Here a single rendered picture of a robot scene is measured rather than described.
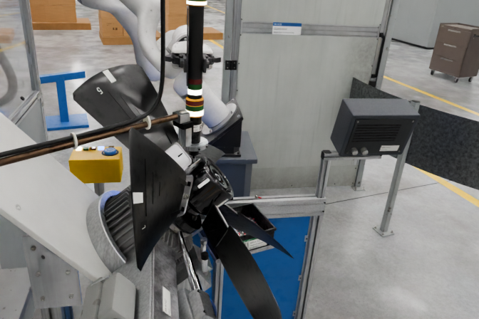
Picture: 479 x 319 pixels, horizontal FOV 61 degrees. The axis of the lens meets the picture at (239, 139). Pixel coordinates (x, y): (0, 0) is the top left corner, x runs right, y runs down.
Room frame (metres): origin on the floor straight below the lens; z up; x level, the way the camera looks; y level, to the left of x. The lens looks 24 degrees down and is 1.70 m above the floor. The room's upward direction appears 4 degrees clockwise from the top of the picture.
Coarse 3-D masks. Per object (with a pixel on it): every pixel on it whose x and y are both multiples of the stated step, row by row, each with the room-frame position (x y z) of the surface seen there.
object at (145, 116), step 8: (160, 0) 0.86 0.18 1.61; (160, 8) 0.86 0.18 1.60; (160, 16) 0.86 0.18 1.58; (160, 24) 0.86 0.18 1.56; (160, 32) 0.86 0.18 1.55; (160, 40) 0.86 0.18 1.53; (160, 48) 0.86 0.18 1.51; (160, 56) 0.86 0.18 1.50; (160, 64) 0.86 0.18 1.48; (160, 72) 0.86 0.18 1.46; (160, 80) 0.85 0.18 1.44; (160, 88) 0.85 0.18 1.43; (160, 96) 0.85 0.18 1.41; (152, 112) 0.83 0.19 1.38; (128, 120) 0.79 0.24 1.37; (136, 120) 0.80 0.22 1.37; (144, 120) 0.83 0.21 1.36; (104, 128) 0.75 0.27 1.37; (112, 128) 0.76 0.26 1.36; (72, 136) 0.70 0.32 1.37; (80, 136) 0.71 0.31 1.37; (40, 144) 0.66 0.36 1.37; (48, 144) 0.67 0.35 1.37; (0, 152) 0.61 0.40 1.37; (8, 152) 0.62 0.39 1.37; (16, 152) 0.63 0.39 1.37
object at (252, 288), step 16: (224, 240) 0.74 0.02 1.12; (240, 240) 0.69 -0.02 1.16; (224, 256) 0.73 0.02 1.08; (240, 256) 0.69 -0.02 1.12; (240, 272) 0.69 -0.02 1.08; (256, 272) 0.63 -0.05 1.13; (240, 288) 0.69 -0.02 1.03; (256, 288) 0.64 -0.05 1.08; (256, 304) 0.65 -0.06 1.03; (272, 304) 0.57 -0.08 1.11
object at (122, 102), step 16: (128, 64) 0.97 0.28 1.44; (96, 80) 0.86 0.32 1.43; (128, 80) 0.93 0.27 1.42; (144, 80) 0.96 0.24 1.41; (80, 96) 0.81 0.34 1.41; (96, 96) 0.84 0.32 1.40; (112, 96) 0.86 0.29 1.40; (128, 96) 0.89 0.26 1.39; (144, 96) 0.92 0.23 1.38; (96, 112) 0.81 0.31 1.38; (112, 112) 0.84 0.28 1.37; (128, 112) 0.86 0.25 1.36; (144, 112) 0.88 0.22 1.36; (160, 112) 0.92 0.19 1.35; (144, 128) 0.86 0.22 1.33; (160, 128) 0.88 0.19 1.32; (128, 144) 0.82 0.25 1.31; (160, 144) 0.86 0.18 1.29
